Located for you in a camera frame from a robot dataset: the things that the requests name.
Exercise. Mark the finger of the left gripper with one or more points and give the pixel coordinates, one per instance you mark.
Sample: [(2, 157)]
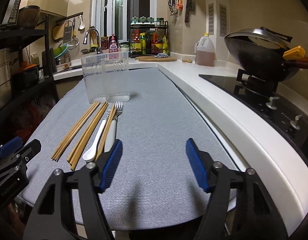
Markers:
[(25, 155), (10, 147)]

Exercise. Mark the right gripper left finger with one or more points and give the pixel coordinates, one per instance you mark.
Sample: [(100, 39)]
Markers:
[(52, 216)]

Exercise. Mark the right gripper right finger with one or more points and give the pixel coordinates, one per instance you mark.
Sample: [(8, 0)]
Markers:
[(256, 216)]

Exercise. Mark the white ceramic spoon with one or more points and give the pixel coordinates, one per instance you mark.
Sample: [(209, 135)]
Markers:
[(90, 154)]

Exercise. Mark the fork with grey handle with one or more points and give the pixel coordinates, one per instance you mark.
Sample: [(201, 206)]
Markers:
[(111, 136)]

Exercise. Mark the chrome kitchen faucet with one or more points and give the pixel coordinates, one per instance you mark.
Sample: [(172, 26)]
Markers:
[(92, 36)]

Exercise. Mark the steel pot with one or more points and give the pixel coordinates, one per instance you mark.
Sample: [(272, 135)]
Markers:
[(5, 74)]

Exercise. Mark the black shelving unit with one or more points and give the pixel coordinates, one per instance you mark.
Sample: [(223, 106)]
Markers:
[(17, 40)]

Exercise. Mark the grey table mat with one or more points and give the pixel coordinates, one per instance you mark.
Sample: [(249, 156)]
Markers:
[(154, 185)]

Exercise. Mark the stainless steel sink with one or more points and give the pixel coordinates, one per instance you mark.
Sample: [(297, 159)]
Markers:
[(69, 69)]

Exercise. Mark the green and blue bowls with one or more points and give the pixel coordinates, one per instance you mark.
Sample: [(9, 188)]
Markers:
[(61, 50)]

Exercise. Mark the clear plastic utensil holder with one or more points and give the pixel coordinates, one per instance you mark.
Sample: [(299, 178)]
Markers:
[(106, 77)]

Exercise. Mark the black gas stove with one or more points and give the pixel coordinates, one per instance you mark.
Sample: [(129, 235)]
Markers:
[(285, 117)]

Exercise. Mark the hanging wooden board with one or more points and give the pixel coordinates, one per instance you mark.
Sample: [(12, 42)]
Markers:
[(58, 31)]

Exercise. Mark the microwave oven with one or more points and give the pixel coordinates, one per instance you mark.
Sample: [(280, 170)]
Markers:
[(11, 14)]

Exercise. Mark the hanging metal grater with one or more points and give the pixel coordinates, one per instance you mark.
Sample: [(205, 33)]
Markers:
[(67, 32)]

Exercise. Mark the dark bowl on shelf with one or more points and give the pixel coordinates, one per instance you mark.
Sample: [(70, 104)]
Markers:
[(28, 16)]

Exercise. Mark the round wooden cutting board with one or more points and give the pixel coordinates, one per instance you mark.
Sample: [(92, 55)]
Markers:
[(155, 59)]

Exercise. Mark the red dish soap bottle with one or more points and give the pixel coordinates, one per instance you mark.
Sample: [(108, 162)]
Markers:
[(113, 45)]

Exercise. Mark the white jar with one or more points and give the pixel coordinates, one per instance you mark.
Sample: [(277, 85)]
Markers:
[(125, 47)]

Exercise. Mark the hanging white ladle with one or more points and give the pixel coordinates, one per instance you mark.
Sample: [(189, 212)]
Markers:
[(81, 24)]

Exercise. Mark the red jar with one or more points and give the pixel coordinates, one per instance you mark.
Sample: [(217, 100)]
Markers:
[(104, 43)]

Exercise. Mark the blue dish cloth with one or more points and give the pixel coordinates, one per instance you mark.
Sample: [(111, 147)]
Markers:
[(162, 55)]

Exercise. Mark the black condiment rack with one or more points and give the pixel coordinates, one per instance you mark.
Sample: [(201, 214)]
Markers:
[(149, 36)]

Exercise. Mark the ginger root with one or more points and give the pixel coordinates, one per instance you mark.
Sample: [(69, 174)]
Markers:
[(187, 60)]

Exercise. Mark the black wok with lid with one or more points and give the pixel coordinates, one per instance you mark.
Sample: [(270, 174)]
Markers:
[(260, 52)]

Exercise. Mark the plastic oil jug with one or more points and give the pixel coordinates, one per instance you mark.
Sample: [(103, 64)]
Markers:
[(204, 51)]

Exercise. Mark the hanging cleaver knife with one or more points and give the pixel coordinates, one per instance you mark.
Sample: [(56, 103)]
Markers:
[(189, 8)]

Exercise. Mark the window frame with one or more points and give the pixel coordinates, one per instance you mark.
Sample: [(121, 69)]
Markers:
[(115, 16)]

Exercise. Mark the hanging utensils on rail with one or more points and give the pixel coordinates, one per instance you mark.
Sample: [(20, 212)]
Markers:
[(175, 6)]

